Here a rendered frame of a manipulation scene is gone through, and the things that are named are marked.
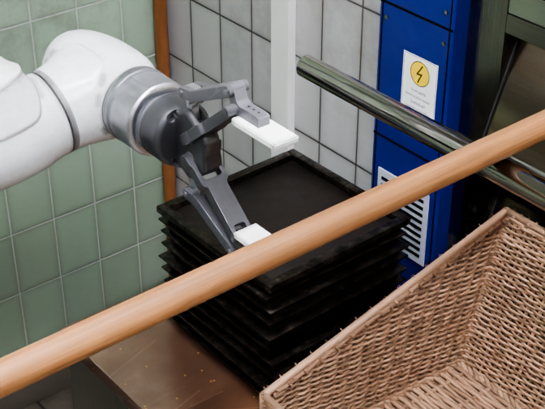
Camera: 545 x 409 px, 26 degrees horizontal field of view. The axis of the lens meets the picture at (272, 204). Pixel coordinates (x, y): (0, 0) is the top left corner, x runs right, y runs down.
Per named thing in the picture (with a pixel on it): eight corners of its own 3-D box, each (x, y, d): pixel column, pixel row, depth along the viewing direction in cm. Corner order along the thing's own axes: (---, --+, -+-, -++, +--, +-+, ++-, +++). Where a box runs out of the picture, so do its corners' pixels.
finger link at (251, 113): (238, 105, 119) (238, 79, 117) (270, 124, 116) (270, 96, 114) (226, 109, 118) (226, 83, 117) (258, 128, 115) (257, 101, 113)
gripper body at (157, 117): (190, 78, 130) (241, 109, 124) (193, 144, 135) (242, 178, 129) (133, 97, 127) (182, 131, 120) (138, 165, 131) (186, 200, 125)
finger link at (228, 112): (213, 137, 127) (208, 125, 127) (260, 105, 118) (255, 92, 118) (183, 148, 125) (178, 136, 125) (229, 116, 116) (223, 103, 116)
